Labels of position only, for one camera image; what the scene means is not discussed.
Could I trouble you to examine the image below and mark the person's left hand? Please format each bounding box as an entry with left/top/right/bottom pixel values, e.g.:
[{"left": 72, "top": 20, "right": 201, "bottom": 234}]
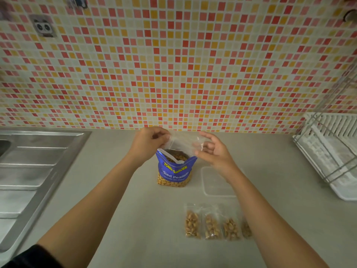
[{"left": 128, "top": 126, "right": 171, "bottom": 165}]

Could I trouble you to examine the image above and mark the person's right hand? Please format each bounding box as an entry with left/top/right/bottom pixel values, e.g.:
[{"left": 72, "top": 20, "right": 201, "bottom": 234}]
[{"left": 194, "top": 131, "right": 240, "bottom": 182}]

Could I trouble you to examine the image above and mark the clear plastic container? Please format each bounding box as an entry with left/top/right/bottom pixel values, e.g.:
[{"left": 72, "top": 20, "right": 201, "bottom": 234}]
[{"left": 200, "top": 166, "right": 238, "bottom": 198}]

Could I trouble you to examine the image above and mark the blue foil peanuts package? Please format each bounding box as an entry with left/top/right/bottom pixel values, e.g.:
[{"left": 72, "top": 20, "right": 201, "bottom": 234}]
[{"left": 155, "top": 149, "right": 198, "bottom": 188}]

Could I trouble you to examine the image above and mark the person's left forearm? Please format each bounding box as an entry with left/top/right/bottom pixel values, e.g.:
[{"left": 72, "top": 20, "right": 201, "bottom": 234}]
[{"left": 36, "top": 157, "right": 140, "bottom": 268}]

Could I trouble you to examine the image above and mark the person's right forearm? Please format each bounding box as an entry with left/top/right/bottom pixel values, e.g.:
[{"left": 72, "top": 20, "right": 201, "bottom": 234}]
[{"left": 228, "top": 170, "right": 329, "bottom": 268}]

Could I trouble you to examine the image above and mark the stainless steel sink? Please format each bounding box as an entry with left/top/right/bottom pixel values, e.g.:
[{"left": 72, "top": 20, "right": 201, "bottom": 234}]
[{"left": 0, "top": 130, "right": 93, "bottom": 253}]

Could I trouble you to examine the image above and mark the black shirt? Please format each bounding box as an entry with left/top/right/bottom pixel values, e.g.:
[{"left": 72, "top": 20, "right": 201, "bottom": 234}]
[{"left": 0, "top": 244, "right": 63, "bottom": 268}]

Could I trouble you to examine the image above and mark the white wire-framed dish rack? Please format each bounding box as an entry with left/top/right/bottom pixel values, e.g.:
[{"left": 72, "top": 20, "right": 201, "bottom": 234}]
[{"left": 293, "top": 61, "right": 357, "bottom": 201}]

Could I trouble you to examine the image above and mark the grey wall socket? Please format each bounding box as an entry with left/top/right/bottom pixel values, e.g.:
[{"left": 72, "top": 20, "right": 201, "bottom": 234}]
[{"left": 29, "top": 14, "right": 58, "bottom": 38}]

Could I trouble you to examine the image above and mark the grey wall sticker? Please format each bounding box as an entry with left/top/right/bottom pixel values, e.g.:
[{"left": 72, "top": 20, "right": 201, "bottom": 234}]
[{"left": 65, "top": 0, "right": 89, "bottom": 9}]

